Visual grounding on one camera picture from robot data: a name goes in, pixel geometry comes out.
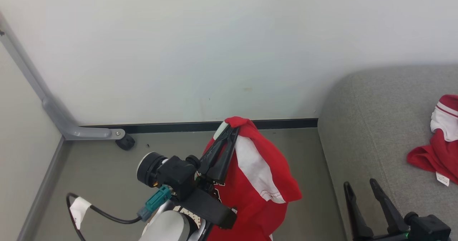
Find white cable label tag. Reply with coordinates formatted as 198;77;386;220
69;197;92;230

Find black caster wheel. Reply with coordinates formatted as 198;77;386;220
115;133;136;151

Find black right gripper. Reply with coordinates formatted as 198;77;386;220
343;178;452;241

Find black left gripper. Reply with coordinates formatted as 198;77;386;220
157;126;240;202

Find grey fabric sofa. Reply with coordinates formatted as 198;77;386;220
317;65;458;241

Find teal cable connector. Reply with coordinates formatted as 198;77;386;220
137;185;173;223

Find thin black cable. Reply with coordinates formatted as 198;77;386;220
66;192;144;241

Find black baseboard strip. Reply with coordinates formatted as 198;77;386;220
81;118;319;134

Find grey partition bottom rail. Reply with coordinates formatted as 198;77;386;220
17;135;74;241

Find red shorts with striped waistband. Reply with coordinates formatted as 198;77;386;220
406;94;458;187

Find red and white jersey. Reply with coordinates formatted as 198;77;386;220
202;116;303;241

